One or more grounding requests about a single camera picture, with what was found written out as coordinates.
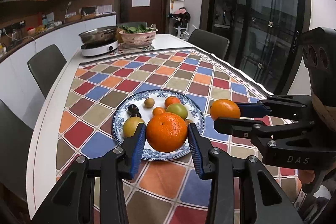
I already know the small orange mandarin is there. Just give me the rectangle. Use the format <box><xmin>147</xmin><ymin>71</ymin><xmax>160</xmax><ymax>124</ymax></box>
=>
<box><xmin>152</xmin><ymin>107</ymin><xmax>166</xmax><ymax>116</ymax></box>
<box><xmin>210</xmin><ymin>99</ymin><xmax>240</xmax><ymax>121</ymax></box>

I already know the small brown longan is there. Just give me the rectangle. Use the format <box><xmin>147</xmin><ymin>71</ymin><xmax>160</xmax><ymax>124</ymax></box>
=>
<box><xmin>185</xmin><ymin>119</ymin><xmax>194</xmax><ymax>125</ymax></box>
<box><xmin>144</xmin><ymin>98</ymin><xmax>155</xmax><ymax>108</ymax></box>

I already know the large yellow-green fruit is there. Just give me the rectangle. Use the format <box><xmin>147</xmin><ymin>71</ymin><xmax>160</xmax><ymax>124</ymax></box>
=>
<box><xmin>166</xmin><ymin>103</ymin><xmax>188</xmax><ymax>119</ymax></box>

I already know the large orange mandarin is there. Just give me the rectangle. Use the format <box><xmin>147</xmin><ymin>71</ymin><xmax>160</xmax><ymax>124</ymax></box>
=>
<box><xmin>146</xmin><ymin>112</ymin><xmax>187</xmax><ymax>153</ymax></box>

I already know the yellow round fruit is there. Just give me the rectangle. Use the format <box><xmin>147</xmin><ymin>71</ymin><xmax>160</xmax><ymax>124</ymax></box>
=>
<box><xmin>122</xmin><ymin>117</ymin><xmax>145</xmax><ymax>138</ymax></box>

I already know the dark plum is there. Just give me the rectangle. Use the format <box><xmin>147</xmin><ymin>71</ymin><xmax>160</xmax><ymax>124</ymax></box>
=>
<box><xmin>130</xmin><ymin>112</ymin><xmax>142</xmax><ymax>118</ymax></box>
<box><xmin>127</xmin><ymin>104</ymin><xmax>139</xmax><ymax>116</ymax></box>

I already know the dark chair right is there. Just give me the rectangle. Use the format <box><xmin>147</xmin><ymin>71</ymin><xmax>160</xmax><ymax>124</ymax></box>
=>
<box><xmin>188</xmin><ymin>29</ymin><xmax>230</xmax><ymax>60</ymax></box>

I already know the dark chair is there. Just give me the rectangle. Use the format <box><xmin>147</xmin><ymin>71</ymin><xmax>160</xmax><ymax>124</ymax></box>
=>
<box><xmin>27</xmin><ymin>44</ymin><xmax>67</xmax><ymax>98</ymax></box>
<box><xmin>0</xmin><ymin>102</ymin><xmax>33</xmax><ymax>201</ymax></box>
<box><xmin>188</xmin><ymin>29</ymin><xmax>230</xmax><ymax>60</ymax></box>

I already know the dark chair near left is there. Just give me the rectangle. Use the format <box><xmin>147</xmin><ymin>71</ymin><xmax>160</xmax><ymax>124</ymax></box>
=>
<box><xmin>0</xmin><ymin>102</ymin><xmax>33</xmax><ymax>201</ymax></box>

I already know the colorful checkered tablecloth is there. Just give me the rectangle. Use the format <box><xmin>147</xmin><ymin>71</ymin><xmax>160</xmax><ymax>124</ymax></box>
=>
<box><xmin>56</xmin><ymin>49</ymin><xmax>267</xmax><ymax>223</ymax></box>

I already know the blue and white plate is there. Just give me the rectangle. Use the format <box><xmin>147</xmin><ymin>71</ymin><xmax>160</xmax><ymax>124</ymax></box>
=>
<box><xmin>111</xmin><ymin>90</ymin><xmax>205</xmax><ymax>161</ymax></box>

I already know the pink basket with greens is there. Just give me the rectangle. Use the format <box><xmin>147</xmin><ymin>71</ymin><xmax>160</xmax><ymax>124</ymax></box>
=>
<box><xmin>119</xmin><ymin>24</ymin><xmax>158</xmax><ymax>49</ymax></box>

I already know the dark chair far left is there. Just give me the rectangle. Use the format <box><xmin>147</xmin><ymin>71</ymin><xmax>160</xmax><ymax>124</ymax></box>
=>
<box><xmin>27</xmin><ymin>44</ymin><xmax>67</xmax><ymax>98</ymax></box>

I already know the white induction cooker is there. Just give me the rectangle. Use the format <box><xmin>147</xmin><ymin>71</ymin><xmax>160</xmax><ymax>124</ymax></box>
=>
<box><xmin>81</xmin><ymin>40</ymin><xmax>118</xmax><ymax>57</ymax></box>

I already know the steel pot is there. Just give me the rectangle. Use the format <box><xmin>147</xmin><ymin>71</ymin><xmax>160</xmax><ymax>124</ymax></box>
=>
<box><xmin>79</xmin><ymin>26</ymin><xmax>118</xmax><ymax>44</ymax></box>

